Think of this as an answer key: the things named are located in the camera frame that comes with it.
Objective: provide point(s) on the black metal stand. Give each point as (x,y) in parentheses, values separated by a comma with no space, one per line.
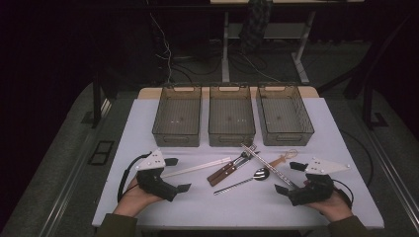
(368,105)
(97,98)

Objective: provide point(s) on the person's right hand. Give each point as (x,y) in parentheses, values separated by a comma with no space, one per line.
(334,207)

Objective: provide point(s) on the transparent brown plastic bin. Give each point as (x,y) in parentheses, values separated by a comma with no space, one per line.
(231,115)
(178,115)
(283,115)

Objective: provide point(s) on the small wooden spoon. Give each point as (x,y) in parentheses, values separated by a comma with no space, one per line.
(280,159)

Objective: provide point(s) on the dark patterned hanging cloth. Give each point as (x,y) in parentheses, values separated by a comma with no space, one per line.
(255,23)

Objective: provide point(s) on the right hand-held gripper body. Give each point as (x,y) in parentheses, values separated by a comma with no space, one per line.
(313,192)

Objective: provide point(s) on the metal spoon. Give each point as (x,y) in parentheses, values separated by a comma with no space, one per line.
(262,173)

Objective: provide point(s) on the metal chopstick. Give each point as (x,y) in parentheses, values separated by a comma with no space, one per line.
(267,166)
(263,161)

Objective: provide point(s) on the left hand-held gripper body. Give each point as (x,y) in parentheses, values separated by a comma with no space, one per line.
(154,182)

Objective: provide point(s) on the black floor frame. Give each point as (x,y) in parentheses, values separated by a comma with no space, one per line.
(100,152)

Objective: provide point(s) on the white metal desk frame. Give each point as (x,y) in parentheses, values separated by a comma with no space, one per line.
(225,49)

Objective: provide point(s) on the person's left hand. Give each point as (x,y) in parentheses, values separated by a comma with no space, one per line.
(135,199)

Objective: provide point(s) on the metal floor rail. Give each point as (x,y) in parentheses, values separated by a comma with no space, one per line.
(395,184)
(66,194)

